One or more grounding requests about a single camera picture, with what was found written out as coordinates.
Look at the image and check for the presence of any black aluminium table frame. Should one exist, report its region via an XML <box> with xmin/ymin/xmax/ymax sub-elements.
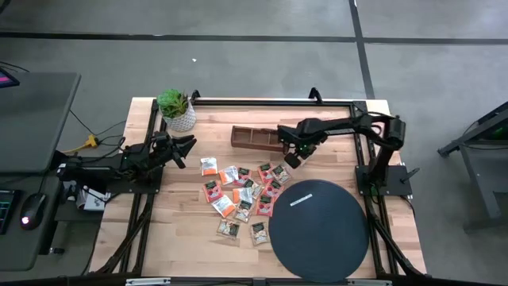
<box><xmin>89</xmin><ymin>97</ymin><xmax>428</xmax><ymax>279</ymax></box>

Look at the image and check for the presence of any red tea packet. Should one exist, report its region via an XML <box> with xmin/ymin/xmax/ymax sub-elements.
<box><xmin>233</xmin><ymin>167</ymin><xmax>252</xmax><ymax>187</ymax></box>
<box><xmin>256</xmin><ymin>194</ymin><xmax>275</xmax><ymax>218</ymax></box>
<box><xmin>256</xmin><ymin>162</ymin><xmax>275</xmax><ymax>184</ymax></box>
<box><xmin>262</xmin><ymin>179</ymin><xmax>285</xmax><ymax>199</ymax></box>
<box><xmin>202</xmin><ymin>180</ymin><xmax>224</xmax><ymax>204</ymax></box>

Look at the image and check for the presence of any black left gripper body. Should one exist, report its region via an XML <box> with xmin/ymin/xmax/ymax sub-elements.
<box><xmin>152</xmin><ymin>139</ymin><xmax>187</xmax><ymax>171</ymax></box>

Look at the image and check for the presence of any thin black floor cable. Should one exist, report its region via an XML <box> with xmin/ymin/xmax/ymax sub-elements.
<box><xmin>69</xmin><ymin>109</ymin><xmax>127</xmax><ymax>138</ymax></box>

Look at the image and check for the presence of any silver bracket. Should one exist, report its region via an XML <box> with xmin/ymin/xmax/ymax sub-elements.
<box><xmin>348</xmin><ymin>279</ymin><xmax>393</xmax><ymax>286</ymax></box>
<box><xmin>125</xmin><ymin>277</ymin><xmax>171</xmax><ymax>286</ymax></box>

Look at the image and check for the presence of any yellow power plug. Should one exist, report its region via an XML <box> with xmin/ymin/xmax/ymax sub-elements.
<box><xmin>61</xmin><ymin>133</ymin><xmax>100</xmax><ymax>155</ymax></box>

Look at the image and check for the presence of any white printed box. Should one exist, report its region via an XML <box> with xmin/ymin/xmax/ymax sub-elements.
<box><xmin>75</xmin><ymin>186</ymin><xmax>112</xmax><ymax>212</ymax></box>

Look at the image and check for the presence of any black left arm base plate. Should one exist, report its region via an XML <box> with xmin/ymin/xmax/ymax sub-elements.
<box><xmin>106</xmin><ymin>166</ymin><xmax>164</xmax><ymax>195</ymax></box>

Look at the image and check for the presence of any round dark blue placemat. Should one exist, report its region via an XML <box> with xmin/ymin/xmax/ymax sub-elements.
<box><xmin>267</xmin><ymin>179</ymin><xmax>370</xmax><ymax>284</ymax></box>

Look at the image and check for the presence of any monitor with pink screen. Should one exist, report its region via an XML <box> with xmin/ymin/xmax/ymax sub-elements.
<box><xmin>0</xmin><ymin>67</ymin><xmax>21</xmax><ymax>90</ymax></box>

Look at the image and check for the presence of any backlit black keyboard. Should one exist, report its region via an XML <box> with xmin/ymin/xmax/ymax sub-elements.
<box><xmin>0</xmin><ymin>189</ymin><xmax>21</xmax><ymax>235</ymax></box>

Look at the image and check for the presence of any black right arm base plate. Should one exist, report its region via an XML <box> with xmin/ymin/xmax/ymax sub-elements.
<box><xmin>355</xmin><ymin>164</ymin><xmax>421</xmax><ymax>196</ymax></box>

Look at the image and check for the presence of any dark grey desk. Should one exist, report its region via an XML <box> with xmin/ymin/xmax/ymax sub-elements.
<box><xmin>0</xmin><ymin>71</ymin><xmax>83</xmax><ymax>271</ymax></box>

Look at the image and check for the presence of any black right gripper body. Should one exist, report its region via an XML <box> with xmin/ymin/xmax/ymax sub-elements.
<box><xmin>277</xmin><ymin>121</ymin><xmax>327</xmax><ymax>157</ymax></box>

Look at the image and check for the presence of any dark metal side table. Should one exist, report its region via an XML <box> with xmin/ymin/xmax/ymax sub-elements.
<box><xmin>437</xmin><ymin>101</ymin><xmax>508</xmax><ymax>234</ymax></box>

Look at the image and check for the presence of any black computer mouse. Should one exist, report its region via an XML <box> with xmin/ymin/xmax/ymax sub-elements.
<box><xmin>19</xmin><ymin>192</ymin><xmax>48</xmax><ymax>231</ymax></box>

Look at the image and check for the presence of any succulent in patterned white pot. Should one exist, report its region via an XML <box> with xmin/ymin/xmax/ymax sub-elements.
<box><xmin>156</xmin><ymin>88</ymin><xmax>198</xmax><ymax>133</ymax></box>

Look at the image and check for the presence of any tan tea packet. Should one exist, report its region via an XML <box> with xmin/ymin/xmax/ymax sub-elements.
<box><xmin>242</xmin><ymin>178</ymin><xmax>264</xmax><ymax>199</ymax></box>
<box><xmin>233</xmin><ymin>199</ymin><xmax>254</xmax><ymax>224</ymax></box>
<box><xmin>271</xmin><ymin>164</ymin><xmax>293</xmax><ymax>185</ymax></box>
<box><xmin>216</xmin><ymin>218</ymin><xmax>241</xmax><ymax>240</ymax></box>
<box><xmin>249</xmin><ymin>221</ymin><xmax>271</xmax><ymax>246</ymax></box>

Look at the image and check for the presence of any wooden compartment tea box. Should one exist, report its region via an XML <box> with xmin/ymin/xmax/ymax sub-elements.
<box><xmin>231</xmin><ymin>125</ymin><xmax>286</xmax><ymax>154</ymax></box>

